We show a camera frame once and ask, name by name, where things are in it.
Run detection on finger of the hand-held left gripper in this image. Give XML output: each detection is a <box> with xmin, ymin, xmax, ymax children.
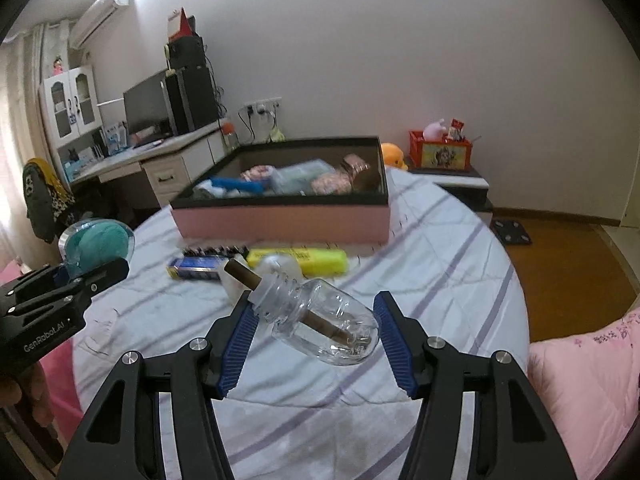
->
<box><xmin>10</xmin><ymin>258</ymin><xmax>130</xmax><ymax>314</ymax></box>
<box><xmin>0</xmin><ymin>265</ymin><xmax>69</xmax><ymax>302</ymax></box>

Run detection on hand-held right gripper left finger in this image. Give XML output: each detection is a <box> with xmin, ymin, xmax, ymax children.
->
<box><xmin>59</xmin><ymin>292</ymin><xmax>259</xmax><ymax>480</ymax></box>

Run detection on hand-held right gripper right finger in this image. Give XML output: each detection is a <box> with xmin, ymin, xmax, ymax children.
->
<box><xmin>372</xmin><ymin>290</ymin><xmax>573</xmax><ymax>480</ymax></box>

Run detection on teal facial brush clear case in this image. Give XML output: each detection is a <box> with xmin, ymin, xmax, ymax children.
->
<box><xmin>59</xmin><ymin>217</ymin><xmax>136</xmax><ymax>279</ymax></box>

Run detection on clear glass diffuser bottle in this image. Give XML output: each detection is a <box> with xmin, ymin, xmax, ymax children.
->
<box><xmin>222</xmin><ymin>255</ymin><xmax>381</xmax><ymax>367</ymax></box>

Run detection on pink storage box black rim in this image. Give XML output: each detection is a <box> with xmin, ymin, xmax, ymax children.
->
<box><xmin>170</xmin><ymin>135</ymin><xmax>391</xmax><ymax>246</ymax></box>

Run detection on person's left hand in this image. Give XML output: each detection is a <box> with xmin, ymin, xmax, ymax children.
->
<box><xmin>0</xmin><ymin>360</ymin><xmax>53</xmax><ymax>427</ymax></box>

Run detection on pink blanket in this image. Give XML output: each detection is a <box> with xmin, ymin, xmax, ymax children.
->
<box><xmin>42</xmin><ymin>345</ymin><xmax>83</xmax><ymax>426</ymax></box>

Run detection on yellow black patterned garment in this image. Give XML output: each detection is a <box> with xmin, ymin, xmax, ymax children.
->
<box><xmin>22</xmin><ymin>157</ymin><xmax>76</xmax><ymax>238</ymax></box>

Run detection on blue packet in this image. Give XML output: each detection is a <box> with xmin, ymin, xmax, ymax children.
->
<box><xmin>166</xmin><ymin>255</ymin><xmax>227</xmax><ymax>282</ymax></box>

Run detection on clear plastic cap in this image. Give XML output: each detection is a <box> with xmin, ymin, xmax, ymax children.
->
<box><xmin>260</xmin><ymin>254</ymin><xmax>303</xmax><ymax>281</ymax></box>

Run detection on black comb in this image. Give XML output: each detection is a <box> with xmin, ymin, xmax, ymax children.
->
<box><xmin>181</xmin><ymin>245</ymin><xmax>249</xmax><ymax>259</ymax></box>

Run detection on yellow packet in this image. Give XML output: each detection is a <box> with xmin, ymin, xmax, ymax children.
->
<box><xmin>246</xmin><ymin>247</ymin><xmax>348</xmax><ymax>277</ymax></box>

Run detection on white desk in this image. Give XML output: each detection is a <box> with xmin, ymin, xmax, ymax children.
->
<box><xmin>60</xmin><ymin>122</ymin><xmax>231</xmax><ymax>211</ymax></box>

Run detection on blue white packages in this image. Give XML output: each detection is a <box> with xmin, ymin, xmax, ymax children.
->
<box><xmin>100</xmin><ymin>122</ymin><xmax>126</xmax><ymax>153</ymax></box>

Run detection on blue cloth item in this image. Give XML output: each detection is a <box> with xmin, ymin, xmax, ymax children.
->
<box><xmin>209</xmin><ymin>176</ymin><xmax>265</xmax><ymax>195</ymax></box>

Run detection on beige curtain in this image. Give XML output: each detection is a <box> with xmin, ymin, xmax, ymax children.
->
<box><xmin>0</xmin><ymin>25</ymin><xmax>56</xmax><ymax>266</ymax></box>

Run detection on black floor scale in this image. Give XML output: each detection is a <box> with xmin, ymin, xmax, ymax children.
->
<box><xmin>492</xmin><ymin>219</ymin><xmax>532</xmax><ymax>246</ymax></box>

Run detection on brown round brush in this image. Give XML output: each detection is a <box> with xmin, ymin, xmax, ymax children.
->
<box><xmin>354</xmin><ymin>169</ymin><xmax>385</xmax><ymax>194</ymax></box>

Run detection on black computer monitor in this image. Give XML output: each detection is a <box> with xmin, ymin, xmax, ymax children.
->
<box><xmin>122</xmin><ymin>70</ymin><xmax>176</xmax><ymax>136</ymax></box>

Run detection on pink floral scrunchie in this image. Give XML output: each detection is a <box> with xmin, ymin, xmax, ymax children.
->
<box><xmin>311</xmin><ymin>172</ymin><xmax>355</xmax><ymax>196</ymax></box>

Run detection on white black bedside table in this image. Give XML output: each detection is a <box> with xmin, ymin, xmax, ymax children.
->
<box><xmin>405</xmin><ymin>162</ymin><xmax>493</xmax><ymax>213</ymax></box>

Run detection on white glass-door cabinet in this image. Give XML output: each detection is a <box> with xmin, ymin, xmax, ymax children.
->
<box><xmin>39</xmin><ymin>65</ymin><xmax>103</xmax><ymax>148</ymax></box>

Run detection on pink striped roll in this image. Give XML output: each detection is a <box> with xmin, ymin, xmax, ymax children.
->
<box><xmin>342</xmin><ymin>155</ymin><xmax>373</xmax><ymax>177</ymax></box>

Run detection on pink quilt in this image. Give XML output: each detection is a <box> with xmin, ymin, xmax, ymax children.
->
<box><xmin>527</xmin><ymin>307</ymin><xmax>640</xmax><ymax>480</ymax></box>

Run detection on orange plush toy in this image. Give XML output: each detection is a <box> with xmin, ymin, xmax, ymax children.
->
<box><xmin>380</xmin><ymin>142</ymin><xmax>408</xmax><ymax>170</ymax></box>

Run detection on black computer tower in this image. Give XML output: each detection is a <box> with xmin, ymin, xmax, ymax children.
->
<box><xmin>165</xmin><ymin>66</ymin><xmax>220</xmax><ymax>135</ymax></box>

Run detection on red printed crate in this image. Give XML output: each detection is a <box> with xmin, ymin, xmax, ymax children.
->
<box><xmin>409</xmin><ymin>130</ymin><xmax>473</xmax><ymax>173</ymax></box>

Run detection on white air conditioner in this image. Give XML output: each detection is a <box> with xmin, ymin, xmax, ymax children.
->
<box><xmin>67</xmin><ymin>0</ymin><xmax>130</xmax><ymax>50</ymax></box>

